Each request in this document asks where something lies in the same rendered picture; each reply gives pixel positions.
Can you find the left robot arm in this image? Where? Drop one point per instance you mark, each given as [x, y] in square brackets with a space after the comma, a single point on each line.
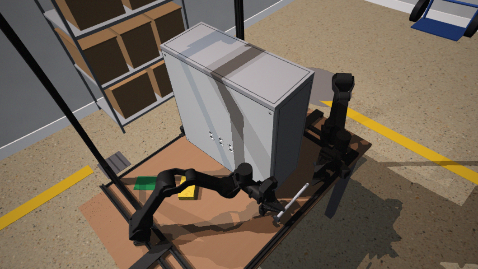
[335, 124]

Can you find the yellow sponge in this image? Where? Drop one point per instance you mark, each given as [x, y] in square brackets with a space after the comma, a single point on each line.
[188, 193]

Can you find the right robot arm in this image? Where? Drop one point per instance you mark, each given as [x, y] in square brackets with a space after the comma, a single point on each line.
[142, 220]

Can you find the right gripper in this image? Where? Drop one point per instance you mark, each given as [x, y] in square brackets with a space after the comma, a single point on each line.
[268, 200]

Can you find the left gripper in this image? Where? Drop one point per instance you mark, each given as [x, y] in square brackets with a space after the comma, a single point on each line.
[325, 161]

